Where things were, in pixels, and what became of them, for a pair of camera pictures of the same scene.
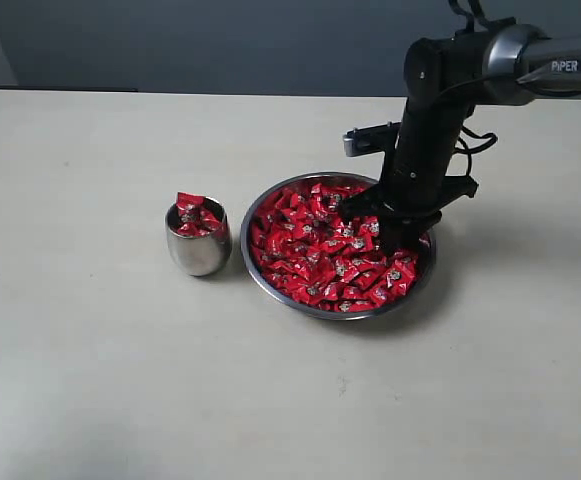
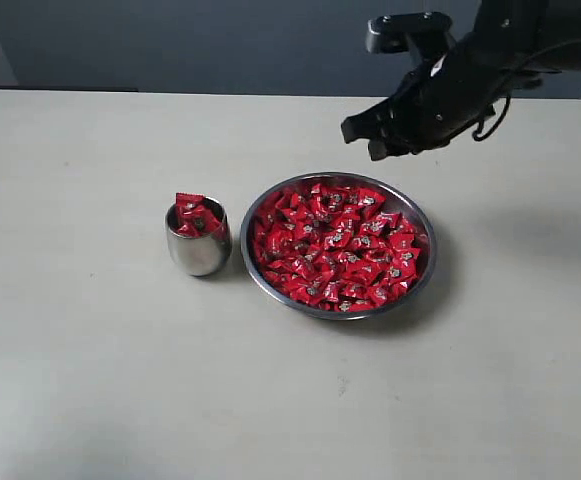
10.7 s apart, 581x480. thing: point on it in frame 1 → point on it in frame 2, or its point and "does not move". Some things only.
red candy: (190, 208) does not move
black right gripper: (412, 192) → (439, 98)
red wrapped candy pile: (305, 250) does not move
